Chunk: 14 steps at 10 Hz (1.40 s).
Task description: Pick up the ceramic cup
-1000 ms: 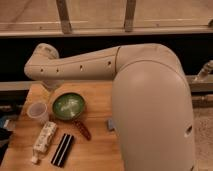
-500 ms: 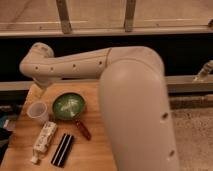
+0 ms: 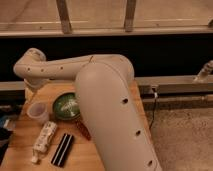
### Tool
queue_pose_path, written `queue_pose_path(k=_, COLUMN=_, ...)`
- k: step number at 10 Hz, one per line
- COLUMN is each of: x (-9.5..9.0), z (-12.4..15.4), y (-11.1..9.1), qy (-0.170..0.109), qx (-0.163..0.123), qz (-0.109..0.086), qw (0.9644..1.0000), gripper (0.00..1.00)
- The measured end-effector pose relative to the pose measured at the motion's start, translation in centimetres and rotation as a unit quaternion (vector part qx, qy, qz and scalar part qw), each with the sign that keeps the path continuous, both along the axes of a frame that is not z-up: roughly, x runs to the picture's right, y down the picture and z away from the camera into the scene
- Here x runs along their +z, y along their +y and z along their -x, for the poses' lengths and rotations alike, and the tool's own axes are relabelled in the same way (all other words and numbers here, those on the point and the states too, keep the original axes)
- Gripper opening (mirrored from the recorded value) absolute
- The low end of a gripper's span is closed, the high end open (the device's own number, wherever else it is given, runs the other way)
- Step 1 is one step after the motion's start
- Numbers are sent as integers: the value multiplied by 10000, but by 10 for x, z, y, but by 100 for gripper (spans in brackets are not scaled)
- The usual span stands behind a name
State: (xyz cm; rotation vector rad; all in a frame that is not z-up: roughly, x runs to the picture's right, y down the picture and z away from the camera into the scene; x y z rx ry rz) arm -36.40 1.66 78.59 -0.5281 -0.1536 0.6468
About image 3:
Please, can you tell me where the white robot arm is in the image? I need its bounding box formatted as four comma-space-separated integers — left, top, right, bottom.
13, 48, 162, 171

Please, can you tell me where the white ceramic cup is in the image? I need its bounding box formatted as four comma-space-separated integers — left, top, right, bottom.
27, 101, 49, 124

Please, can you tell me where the green ceramic bowl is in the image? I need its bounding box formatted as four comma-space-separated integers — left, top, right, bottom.
52, 92, 80, 120

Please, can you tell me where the white patterned bottle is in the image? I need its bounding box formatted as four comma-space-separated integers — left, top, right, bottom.
31, 121, 57, 164

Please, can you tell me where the wooden table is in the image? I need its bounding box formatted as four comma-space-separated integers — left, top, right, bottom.
0, 81, 152, 171

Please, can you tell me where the black striped box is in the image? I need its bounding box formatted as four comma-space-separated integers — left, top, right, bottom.
51, 134, 74, 167

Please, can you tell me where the metal window post left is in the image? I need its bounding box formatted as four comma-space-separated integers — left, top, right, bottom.
56, 0, 72, 34

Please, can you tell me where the metal window post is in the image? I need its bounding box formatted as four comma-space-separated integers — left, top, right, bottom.
56, 0, 72, 34
124, 0, 137, 32

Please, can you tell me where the black cable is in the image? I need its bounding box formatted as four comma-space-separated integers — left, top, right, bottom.
148, 91, 159, 131

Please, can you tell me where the metal window post right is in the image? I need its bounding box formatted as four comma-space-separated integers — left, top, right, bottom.
124, 0, 137, 32

